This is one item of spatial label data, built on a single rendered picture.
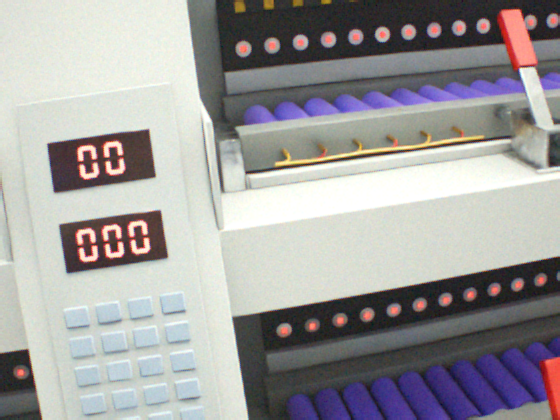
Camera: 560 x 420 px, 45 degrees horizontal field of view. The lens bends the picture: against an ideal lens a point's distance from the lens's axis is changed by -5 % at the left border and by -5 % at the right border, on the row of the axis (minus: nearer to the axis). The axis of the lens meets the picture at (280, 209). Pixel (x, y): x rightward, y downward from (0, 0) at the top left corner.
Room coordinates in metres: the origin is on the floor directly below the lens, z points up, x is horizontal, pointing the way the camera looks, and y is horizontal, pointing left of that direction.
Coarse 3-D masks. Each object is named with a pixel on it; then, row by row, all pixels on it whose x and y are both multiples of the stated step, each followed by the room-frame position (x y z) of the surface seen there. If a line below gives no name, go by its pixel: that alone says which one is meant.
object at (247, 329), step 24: (192, 0) 0.52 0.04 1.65; (192, 24) 0.52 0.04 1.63; (216, 24) 0.52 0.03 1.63; (192, 48) 0.52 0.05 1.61; (216, 48) 0.52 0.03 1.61; (216, 72) 0.52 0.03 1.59; (216, 96) 0.52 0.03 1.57; (240, 336) 0.52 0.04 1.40; (456, 336) 0.55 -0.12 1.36; (240, 360) 0.52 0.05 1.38; (264, 360) 0.52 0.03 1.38
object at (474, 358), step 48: (432, 288) 0.51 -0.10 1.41; (480, 288) 0.52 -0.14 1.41; (528, 288) 0.53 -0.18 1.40; (288, 336) 0.50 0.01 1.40; (336, 336) 0.51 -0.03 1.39; (384, 336) 0.51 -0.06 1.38; (432, 336) 0.51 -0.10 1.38; (480, 336) 0.52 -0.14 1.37; (528, 336) 0.51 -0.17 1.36; (288, 384) 0.48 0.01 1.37; (336, 384) 0.48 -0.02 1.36; (384, 384) 0.48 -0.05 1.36; (432, 384) 0.48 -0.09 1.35; (480, 384) 0.46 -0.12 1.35; (528, 384) 0.46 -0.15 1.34
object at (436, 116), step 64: (256, 0) 0.49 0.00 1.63; (320, 0) 0.49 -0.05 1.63; (384, 0) 0.50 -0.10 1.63; (448, 0) 0.51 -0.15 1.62; (512, 0) 0.52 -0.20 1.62; (256, 64) 0.50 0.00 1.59; (320, 64) 0.50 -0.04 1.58; (384, 64) 0.51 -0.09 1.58; (448, 64) 0.52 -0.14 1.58; (512, 64) 0.38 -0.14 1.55; (256, 128) 0.39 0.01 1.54; (320, 128) 0.39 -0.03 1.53; (384, 128) 0.40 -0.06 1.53; (448, 128) 0.41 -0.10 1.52; (512, 128) 0.38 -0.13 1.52; (256, 192) 0.36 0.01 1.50; (320, 192) 0.36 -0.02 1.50; (384, 192) 0.35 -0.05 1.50; (448, 192) 0.34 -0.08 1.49; (512, 192) 0.34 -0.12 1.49; (256, 256) 0.33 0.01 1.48; (320, 256) 0.33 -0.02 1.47; (384, 256) 0.34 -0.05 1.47; (448, 256) 0.35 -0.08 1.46; (512, 256) 0.35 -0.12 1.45
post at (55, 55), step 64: (0, 0) 0.31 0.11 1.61; (64, 0) 0.31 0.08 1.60; (128, 0) 0.31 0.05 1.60; (0, 64) 0.30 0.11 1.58; (64, 64) 0.31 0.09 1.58; (128, 64) 0.31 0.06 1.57; (192, 64) 0.32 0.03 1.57; (0, 128) 0.30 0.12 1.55; (192, 128) 0.32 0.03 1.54; (192, 192) 0.32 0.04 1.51
